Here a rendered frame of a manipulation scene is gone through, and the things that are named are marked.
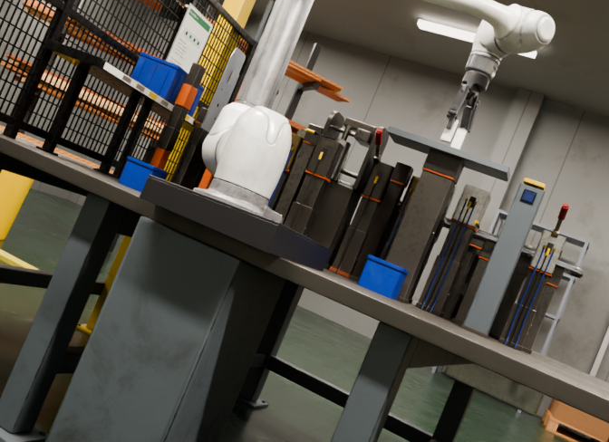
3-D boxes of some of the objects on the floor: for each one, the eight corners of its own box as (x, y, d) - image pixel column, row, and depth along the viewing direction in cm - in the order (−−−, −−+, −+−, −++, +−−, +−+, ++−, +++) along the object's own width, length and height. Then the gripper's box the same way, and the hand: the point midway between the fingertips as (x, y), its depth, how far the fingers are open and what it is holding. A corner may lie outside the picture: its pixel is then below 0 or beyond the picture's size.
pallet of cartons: (655, 471, 701) (670, 433, 702) (664, 485, 625) (681, 443, 627) (542, 418, 745) (555, 383, 747) (537, 426, 670) (553, 387, 671)
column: (127, 533, 161) (241, 260, 163) (30, 467, 173) (138, 214, 175) (195, 506, 189) (291, 273, 192) (107, 451, 201) (199, 234, 204)
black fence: (145, 346, 345) (270, 49, 350) (-301, 360, 159) (-19, -272, 164) (122, 333, 349) (246, 42, 355) (-338, 335, 163) (-63, -280, 169)
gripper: (481, 63, 202) (450, 138, 201) (497, 91, 221) (470, 159, 220) (457, 58, 206) (427, 131, 205) (475, 86, 225) (448, 153, 224)
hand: (452, 139), depth 213 cm, fingers open, 9 cm apart
